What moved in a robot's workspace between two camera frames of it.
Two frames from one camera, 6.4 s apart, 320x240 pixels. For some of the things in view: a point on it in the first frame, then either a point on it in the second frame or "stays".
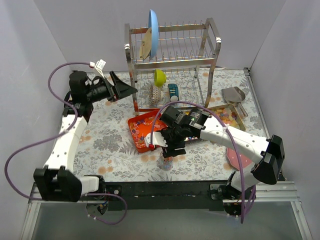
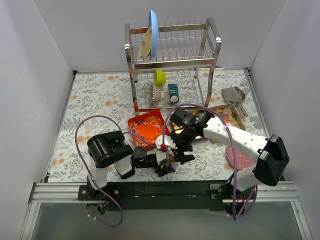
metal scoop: [235, 95] stays
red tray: [141, 125] stays
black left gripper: [114, 90] -> [162, 165]
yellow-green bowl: [160, 78] stays
